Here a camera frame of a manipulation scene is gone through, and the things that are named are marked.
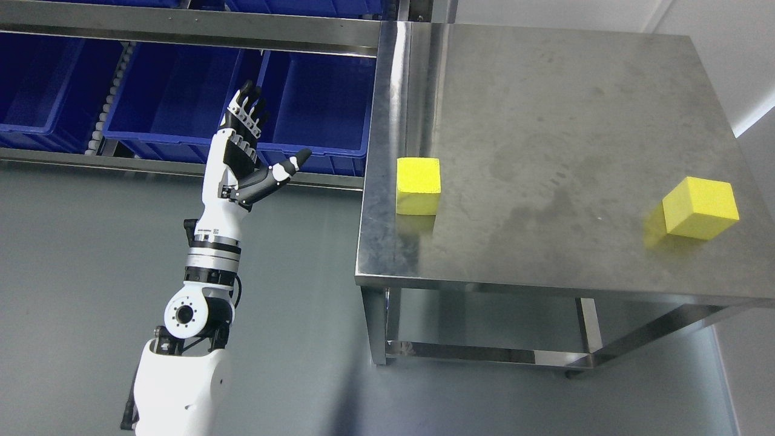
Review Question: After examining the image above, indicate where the stainless steel table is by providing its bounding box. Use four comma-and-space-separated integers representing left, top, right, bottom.
355, 22, 773, 377

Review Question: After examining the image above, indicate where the metal shelf rack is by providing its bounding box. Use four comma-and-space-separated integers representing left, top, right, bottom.
0, 0, 455, 191

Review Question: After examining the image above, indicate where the blue bin upper row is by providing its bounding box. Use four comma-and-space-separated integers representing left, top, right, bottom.
77, 1, 387, 19

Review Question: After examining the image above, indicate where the blue bin lower right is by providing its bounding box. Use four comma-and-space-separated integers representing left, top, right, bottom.
258, 51, 376, 177

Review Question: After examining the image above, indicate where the blue bin lower left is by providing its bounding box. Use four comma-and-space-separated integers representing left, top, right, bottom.
1, 33, 124, 154

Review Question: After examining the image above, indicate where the yellow foam block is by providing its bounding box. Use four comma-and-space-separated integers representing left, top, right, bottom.
662, 176, 740, 240
395, 157, 442, 216

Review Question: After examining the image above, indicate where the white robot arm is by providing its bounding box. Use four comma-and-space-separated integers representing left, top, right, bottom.
120, 219, 242, 435

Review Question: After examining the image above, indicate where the blue bin lower middle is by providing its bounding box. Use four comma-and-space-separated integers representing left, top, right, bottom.
103, 42, 262, 164

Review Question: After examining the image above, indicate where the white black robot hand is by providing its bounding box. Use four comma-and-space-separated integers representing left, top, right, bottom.
186, 80, 312, 245

